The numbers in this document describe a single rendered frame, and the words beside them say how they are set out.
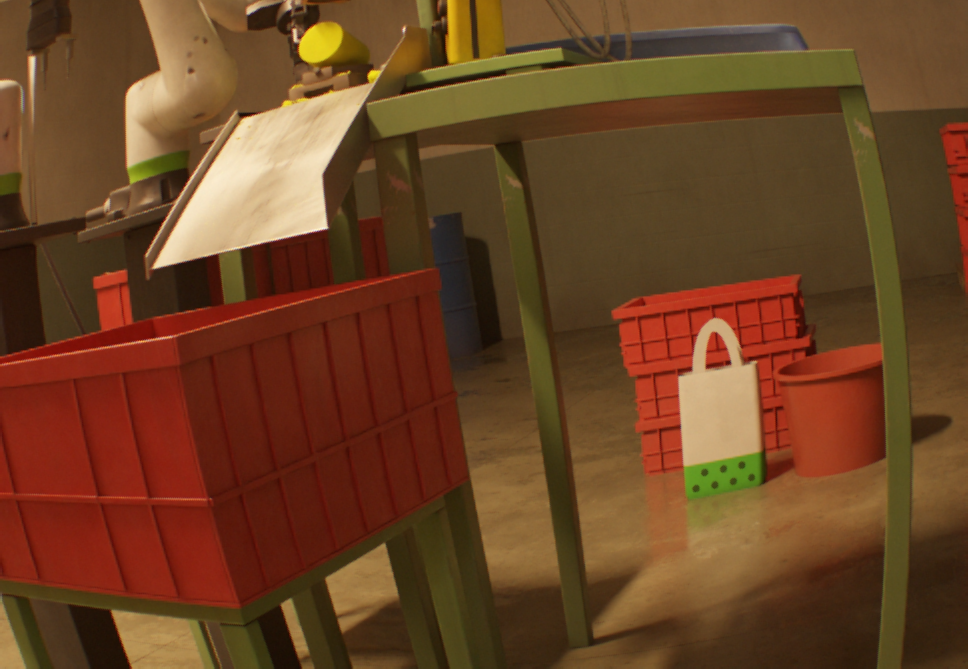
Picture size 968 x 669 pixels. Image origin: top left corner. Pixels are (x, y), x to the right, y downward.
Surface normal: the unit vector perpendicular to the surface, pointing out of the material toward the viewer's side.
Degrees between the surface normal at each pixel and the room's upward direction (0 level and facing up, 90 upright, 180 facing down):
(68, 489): 90
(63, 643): 90
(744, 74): 90
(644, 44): 100
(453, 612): 90
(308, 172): 30
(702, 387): 81
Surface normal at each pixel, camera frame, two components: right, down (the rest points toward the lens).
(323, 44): -0.32, -0.18
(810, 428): -0.72, 0.31
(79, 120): 0.95, -0.13
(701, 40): -0.25, 0.27
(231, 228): -0.28, -0.80
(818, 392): -0.54, 0.29
